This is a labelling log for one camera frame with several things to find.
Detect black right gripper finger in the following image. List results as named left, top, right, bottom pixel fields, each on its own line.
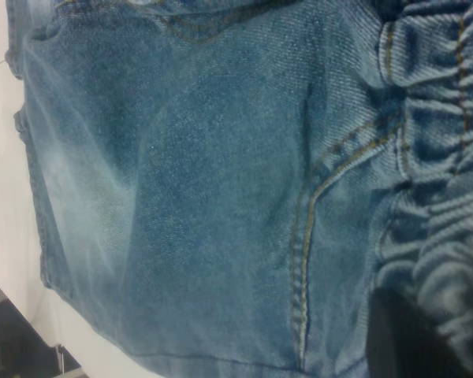
left=368, top=287, right=473, bottom=378

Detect blue denim shorts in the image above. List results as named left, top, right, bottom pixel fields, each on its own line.
left=3, top=0, right=473, bottom=378

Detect silver metal frame post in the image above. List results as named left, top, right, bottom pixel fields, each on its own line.
left=56, top=343, right=68, bottom=377

